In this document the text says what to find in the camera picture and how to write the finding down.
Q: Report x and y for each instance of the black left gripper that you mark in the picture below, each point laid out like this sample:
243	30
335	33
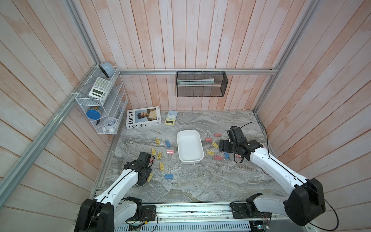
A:
141	182

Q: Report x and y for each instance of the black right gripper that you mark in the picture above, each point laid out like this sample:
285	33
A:
224	148

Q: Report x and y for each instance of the white plastic storage box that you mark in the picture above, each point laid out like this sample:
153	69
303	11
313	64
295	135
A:
190	148

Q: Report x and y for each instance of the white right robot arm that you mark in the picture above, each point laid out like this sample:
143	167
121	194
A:
305	201

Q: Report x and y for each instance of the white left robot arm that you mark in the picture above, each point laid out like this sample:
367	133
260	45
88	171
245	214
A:
116	191

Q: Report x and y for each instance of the LOEWE white book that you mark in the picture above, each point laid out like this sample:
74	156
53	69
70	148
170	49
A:
143	117

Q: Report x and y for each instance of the yellow blue small calculator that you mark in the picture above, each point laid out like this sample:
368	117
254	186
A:
171	118

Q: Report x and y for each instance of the green white item in basket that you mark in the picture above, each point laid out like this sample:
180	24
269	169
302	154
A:
191	82

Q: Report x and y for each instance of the white desk calculator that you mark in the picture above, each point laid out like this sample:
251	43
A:
101	88

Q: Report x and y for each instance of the light blue round clock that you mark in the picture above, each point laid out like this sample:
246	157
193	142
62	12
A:
107	69

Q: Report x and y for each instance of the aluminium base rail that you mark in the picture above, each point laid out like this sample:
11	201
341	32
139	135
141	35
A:
208	217

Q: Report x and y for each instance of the black mesh wall basket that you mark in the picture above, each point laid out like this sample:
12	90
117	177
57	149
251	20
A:
216	90

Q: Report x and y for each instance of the white wire wall shelf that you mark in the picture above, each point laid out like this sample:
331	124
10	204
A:
114	105

